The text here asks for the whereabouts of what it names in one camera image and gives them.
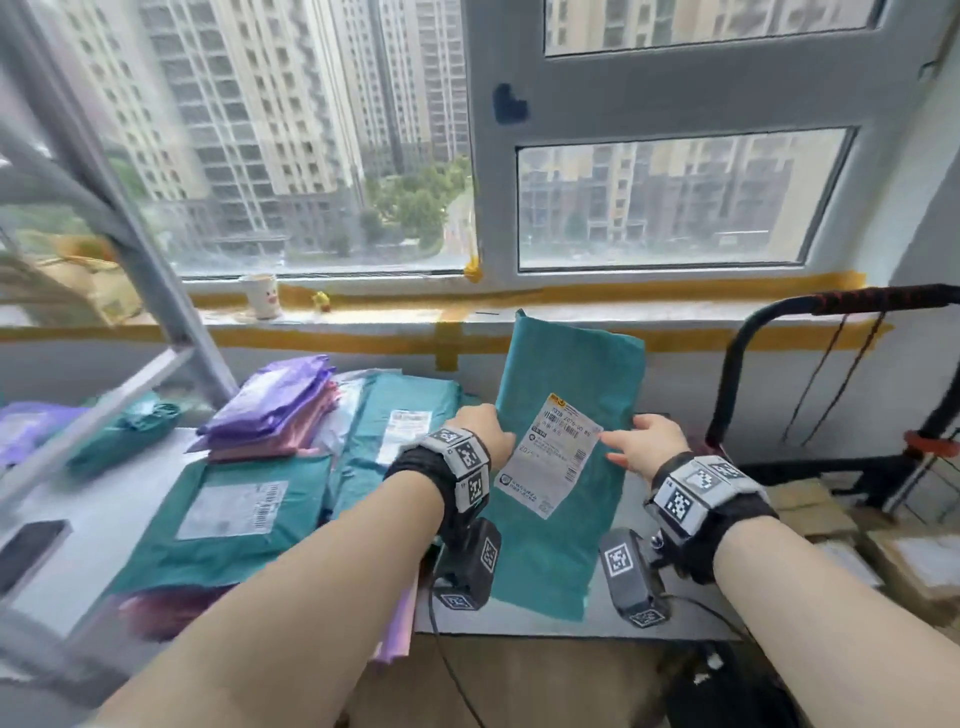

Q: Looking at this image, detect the person's left hand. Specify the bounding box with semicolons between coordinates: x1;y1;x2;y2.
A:
448;403;517;474

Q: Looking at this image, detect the person's right hand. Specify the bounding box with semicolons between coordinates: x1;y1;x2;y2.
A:
599;413;693;483

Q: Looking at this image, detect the black wire cart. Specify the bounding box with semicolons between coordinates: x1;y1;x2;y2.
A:
704;283;960;728

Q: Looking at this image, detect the grey-white mailer bag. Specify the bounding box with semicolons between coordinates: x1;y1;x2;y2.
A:
311;367;378;460

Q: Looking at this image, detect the brown cardboard box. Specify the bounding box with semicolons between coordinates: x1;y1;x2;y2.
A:
764;478;858;539
857;523;960;625
809;534;888;592

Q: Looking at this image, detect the person's left forearm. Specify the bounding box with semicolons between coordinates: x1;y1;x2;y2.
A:
89;470;446;728

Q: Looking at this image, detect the person's right forearm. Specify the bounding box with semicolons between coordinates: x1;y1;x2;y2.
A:
712;515;960;728

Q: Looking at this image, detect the left marker wristband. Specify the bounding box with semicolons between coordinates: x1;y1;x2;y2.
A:
383;427;493;541

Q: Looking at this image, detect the marker wristband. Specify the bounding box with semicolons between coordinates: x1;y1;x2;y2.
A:
383;427;493;541
646;452;781;585

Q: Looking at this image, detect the right marker wristband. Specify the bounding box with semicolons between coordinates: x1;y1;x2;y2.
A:
646;452;781;585

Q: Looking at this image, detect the white framed window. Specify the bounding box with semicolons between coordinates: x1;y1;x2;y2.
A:
0;0;960;292

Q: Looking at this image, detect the white paper cup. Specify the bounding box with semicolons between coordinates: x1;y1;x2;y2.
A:
239;273;283;323

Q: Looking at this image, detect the blue tape patch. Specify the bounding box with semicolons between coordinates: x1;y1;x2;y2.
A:
492;82;531;126

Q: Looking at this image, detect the white metal shelf rack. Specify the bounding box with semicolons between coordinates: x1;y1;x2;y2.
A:
0;0;240;706

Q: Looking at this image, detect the colourful printed paper box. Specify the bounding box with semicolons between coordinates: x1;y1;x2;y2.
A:
0;236;145;329

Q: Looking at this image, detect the black smartphone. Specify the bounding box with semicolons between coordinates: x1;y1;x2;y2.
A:
0;519;73;599

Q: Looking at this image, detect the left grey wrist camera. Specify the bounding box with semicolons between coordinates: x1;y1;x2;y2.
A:
433;517;504;613

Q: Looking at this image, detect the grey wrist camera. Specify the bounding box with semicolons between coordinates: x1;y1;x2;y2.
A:
598;527;671;630
433;517;504;613

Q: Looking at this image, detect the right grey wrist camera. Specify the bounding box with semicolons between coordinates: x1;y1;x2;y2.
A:
598;527;671;630

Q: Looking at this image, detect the black elastic cord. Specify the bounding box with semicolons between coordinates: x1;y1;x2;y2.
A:
779;313;891;449

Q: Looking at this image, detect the left black camera cable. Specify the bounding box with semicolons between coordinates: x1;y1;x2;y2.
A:
427;569;472;728

